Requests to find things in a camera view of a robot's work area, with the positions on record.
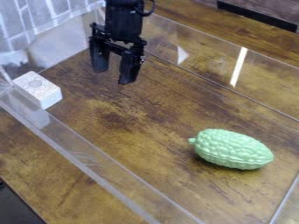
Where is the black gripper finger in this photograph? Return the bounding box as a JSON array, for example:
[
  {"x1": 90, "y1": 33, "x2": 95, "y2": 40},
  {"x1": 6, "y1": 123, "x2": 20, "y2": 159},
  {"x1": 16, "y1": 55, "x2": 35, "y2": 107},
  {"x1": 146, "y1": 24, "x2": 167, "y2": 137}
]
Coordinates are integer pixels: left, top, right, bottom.
[
  {"x1": 118, "y1": 51, "x2": 142, "y2": 85},
  {"x1": 88, "y1": 38, "x2": 110, "y2": 73}
]

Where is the white speckled rectangular block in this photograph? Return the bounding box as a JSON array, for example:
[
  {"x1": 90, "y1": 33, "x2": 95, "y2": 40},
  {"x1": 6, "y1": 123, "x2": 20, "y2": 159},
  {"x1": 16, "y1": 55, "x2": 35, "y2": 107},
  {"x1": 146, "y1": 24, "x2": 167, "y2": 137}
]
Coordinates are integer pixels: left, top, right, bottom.
[{"x1": 14, "y1": 71, "x2": 63, "y2": 109}]

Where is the clear acrylic tray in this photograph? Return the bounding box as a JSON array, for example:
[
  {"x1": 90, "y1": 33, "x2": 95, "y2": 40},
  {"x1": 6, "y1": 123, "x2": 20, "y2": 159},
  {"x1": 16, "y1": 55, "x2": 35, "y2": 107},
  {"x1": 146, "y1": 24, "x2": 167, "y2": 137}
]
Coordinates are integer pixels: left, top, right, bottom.
[{"x1": 0, "y1": 10, "x2": 299, "y2": 224}]

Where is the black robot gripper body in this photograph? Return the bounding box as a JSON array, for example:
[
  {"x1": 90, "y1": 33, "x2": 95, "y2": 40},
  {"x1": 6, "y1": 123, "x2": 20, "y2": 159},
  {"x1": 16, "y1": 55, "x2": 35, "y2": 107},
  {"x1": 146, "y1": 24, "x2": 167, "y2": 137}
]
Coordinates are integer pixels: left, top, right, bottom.
[{"x1": 88, "y1": 0, "x2": 147, "y2": 60}]

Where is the green bumpy bitter gourd toy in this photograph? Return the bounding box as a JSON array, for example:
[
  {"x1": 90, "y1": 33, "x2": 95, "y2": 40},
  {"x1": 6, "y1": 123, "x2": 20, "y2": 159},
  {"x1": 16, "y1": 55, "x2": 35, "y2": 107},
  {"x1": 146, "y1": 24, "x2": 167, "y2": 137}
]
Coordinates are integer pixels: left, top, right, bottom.
[{"x1": 189, "y1": 129, "x2": 275, "y2": 170}]

